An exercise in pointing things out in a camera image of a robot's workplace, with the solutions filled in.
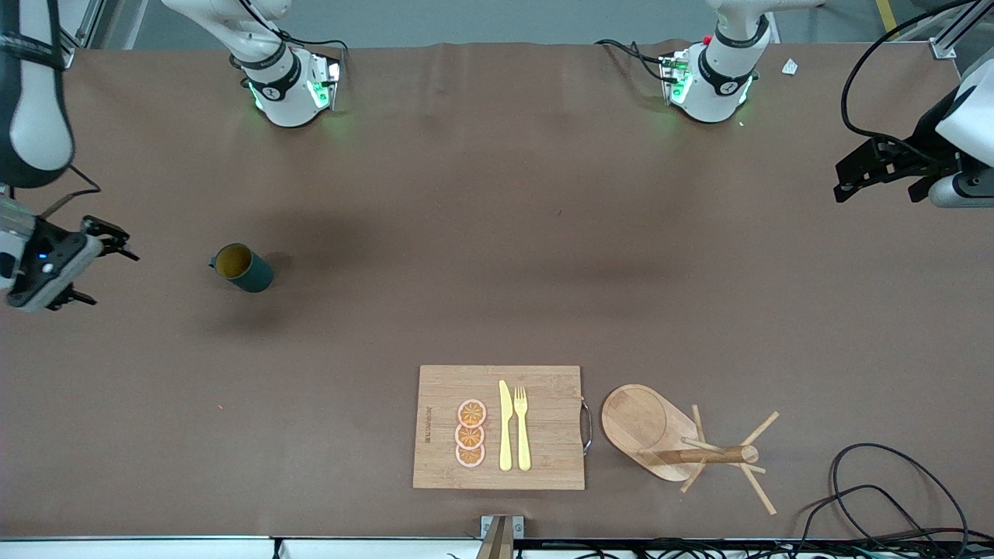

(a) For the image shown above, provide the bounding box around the dark teal ribbed cup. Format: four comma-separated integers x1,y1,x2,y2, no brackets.
207,242,275,294

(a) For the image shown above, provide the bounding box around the brown table cover sheet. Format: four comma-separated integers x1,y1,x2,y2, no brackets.
0,39,994,542

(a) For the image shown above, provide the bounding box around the wooden mug tree stand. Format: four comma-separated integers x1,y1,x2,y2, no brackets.
601,384,780,517

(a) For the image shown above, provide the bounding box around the bamboo cutting board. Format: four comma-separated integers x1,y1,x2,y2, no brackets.
413,365,586,491

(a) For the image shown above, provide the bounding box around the yellow plastic knife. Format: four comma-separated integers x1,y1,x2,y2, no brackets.
499,380,514,472

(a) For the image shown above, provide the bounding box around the yellow plastic fork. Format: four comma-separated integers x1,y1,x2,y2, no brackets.
513,386,533,472

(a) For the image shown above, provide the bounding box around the aluminium frame post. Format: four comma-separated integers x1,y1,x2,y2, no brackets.
927,0,994,61
57,0,106,70

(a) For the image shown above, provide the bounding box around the black left arm base cable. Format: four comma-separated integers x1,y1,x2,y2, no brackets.
595,38,671,83

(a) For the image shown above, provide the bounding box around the black arm base cable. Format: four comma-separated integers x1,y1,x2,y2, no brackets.
595,38,671,83
272,26,349,57

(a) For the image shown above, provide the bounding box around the black right arm base cable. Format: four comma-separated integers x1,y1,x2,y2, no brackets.
272,26,349,57

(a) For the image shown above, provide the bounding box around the metal mount bracket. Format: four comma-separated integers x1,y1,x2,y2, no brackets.
476,514,526,559

